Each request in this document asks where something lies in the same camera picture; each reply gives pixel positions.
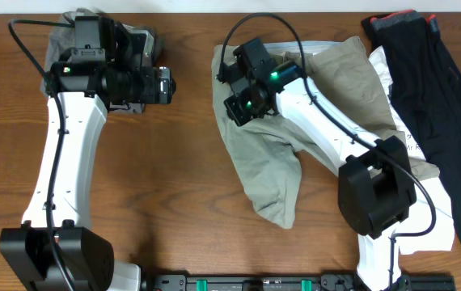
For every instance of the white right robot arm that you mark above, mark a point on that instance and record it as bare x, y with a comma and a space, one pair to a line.
376, 188

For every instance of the black garment with red trim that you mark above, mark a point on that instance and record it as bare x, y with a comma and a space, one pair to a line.
425, 91

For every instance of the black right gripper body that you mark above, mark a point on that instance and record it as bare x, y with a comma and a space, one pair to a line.
247, 107

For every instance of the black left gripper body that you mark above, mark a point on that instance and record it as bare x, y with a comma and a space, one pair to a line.
137, 87

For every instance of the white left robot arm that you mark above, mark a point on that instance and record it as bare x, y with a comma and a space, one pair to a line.
54, 248

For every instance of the grey folded shorts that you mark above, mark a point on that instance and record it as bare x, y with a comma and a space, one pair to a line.
61, 41

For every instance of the olive green shorts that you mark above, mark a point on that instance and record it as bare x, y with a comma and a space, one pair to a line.
263, 151

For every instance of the white printed t-shirt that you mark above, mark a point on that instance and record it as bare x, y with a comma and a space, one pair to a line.
441, 237

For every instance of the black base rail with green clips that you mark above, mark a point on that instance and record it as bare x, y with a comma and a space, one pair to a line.
325, 282

